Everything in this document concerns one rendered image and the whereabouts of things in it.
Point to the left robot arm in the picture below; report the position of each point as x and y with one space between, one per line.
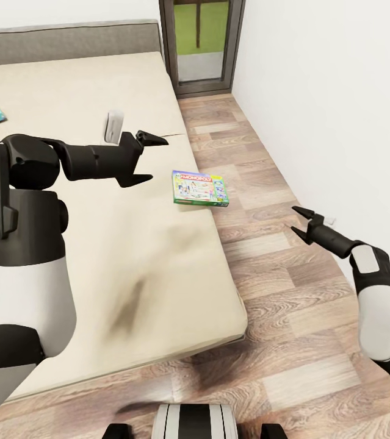
37 312

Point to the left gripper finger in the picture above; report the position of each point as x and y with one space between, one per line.
145 139
139 178

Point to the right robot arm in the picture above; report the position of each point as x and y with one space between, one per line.
371 272

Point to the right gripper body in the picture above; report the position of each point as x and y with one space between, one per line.
319 233

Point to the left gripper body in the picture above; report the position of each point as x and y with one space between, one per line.
117 162

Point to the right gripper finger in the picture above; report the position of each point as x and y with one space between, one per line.
308 214
300 233

